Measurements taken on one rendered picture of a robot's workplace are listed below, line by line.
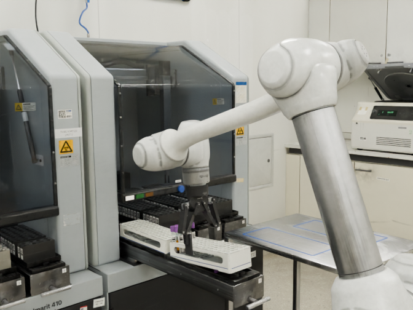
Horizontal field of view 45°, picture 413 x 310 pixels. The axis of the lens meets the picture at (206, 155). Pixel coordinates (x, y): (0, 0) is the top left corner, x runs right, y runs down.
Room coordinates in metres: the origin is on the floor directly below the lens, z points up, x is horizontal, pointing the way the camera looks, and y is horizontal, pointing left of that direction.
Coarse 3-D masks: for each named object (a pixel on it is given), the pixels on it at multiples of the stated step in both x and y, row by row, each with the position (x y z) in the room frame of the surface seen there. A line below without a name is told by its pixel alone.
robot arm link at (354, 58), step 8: (344, 40) 1.26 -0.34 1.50; (352, 40) 1.25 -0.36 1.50; (336, 48) 1.22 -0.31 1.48; (344, 48) 1.23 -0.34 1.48; (352, 48) 1.23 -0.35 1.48; (360, 48) 1.23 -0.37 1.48; (344, 56) 1.22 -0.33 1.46; (352, 56) 1.22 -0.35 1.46; (360, 56) 1.23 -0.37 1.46; (368, 56) 1.26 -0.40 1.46; (344, 64) 1.22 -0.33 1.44; (352, 64) 1.22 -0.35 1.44; (360, 64) 1.23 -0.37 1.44; (344, 72) 1.22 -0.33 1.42; (352, 72) 1.23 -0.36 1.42; (360, 72) 1.24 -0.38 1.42; (344, 80) 1.23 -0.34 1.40; (352, 80) 1.26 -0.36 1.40
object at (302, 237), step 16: (256, 224) 2.04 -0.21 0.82; (272, 224) 2.04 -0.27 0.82; (288, 224) 2.04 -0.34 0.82; (304, 224) 2.03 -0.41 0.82; (320, 224) 2.03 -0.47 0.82; (224, 240) 1.93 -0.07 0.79; (240, 240) 1.86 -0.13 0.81; (256, 240) 1.82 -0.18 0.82; (272, 240) 1.81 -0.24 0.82; (288, 240) 1.81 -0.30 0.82; (304, 240) 1.81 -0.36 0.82; (320, 240) 1.81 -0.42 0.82; (384, 240) 1.80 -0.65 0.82; (400, 240) 1.80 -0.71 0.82; (288, 256) 1.67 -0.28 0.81; (304, 256) 1.63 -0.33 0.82; (320, 256) 1.63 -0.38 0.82; (384, 256) 1.62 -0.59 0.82; (336, 272) 1.52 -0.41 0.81
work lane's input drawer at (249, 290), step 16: (128, 240) 1.85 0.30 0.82; (128, 256) 1.83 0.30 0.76; (144, 256) 1.75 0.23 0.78; (160, 256) 1.69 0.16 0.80; (176, 272) 1.62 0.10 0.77; (192, 272) 1.56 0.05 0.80; (208, 272) 1.52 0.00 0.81; (224, 272) 1.54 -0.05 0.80; (240, 272) 1.48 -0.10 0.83; (256, 272) 1.50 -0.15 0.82; (208, 288) 1.50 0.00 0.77; (224, 288) 1.45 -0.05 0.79; (240, 288) 1.44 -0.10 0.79; (256, 288) 1.49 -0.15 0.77; (240, 304) 1.44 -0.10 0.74; (256, 304) 1.42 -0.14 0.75
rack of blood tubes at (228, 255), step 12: (192, 240) 1.66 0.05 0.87; (204, 240) 1.65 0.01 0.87; (216, 240) 1.64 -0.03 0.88; (204, 252) 1.54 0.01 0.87; (216, 252) 1.50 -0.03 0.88; (228, 252) 1.49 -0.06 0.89; (240, 252) 1.49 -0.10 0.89; (204, 264) 1.54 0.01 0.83; (216, 264) 1.50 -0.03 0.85; (228, 264) 1.46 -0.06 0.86; (240, 264) 1.49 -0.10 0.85
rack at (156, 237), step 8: (120, 224) 1.91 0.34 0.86; (128, 224) 1.90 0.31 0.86; (136, 224) 1.91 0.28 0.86; (144, 224) 1.91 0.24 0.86; (152, 224) 1.91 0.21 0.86; (120, 232) 1.90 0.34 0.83; (128, 232) 1.93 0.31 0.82; (136, 232) 1.82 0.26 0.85; (144, 232) 1.78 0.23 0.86; (152, 232) 1.78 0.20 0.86; (160, 232) 1.78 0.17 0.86; (168, 232) 1.78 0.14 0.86; (136, 240) 1.82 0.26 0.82; (144, 240) 1.85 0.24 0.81; (152, 240) 1.87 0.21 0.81; (160, 240) 1.71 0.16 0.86; (168, 240) 1.70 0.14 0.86; (160, 248) 1.71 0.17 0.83; (168, 248) 1.70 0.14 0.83
